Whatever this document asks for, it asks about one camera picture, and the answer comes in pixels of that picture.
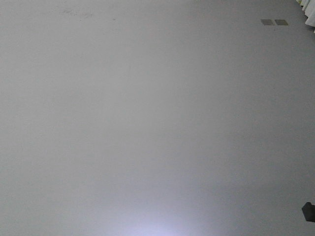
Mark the grey left floor plate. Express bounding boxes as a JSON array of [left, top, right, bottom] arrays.
[[260, 19, 274, 26]]

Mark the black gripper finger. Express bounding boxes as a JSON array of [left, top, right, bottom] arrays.
[[302, 202, 315, 221]]

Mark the white curtain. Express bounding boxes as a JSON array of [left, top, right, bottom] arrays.
[[296, 0, 315, 31]]

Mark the grey floor plate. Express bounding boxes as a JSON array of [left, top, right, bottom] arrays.
[[260, 19, 274, 26], [275, 19, 288, 26]]

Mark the grey right floor plate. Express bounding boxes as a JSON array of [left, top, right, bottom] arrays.
[[275, 19, 288, 26]]

